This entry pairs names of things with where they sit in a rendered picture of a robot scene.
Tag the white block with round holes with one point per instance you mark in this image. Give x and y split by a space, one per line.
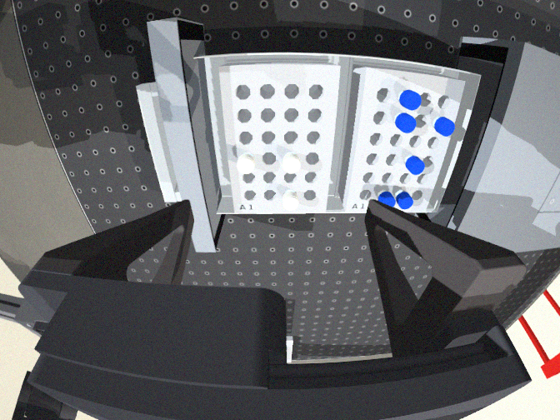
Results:
258 88
370 167

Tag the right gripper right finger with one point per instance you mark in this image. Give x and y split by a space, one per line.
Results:
469 275

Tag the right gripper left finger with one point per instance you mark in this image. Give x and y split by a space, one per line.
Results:
107 254

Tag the white square plate with slots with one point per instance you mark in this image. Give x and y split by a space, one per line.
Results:
289 348

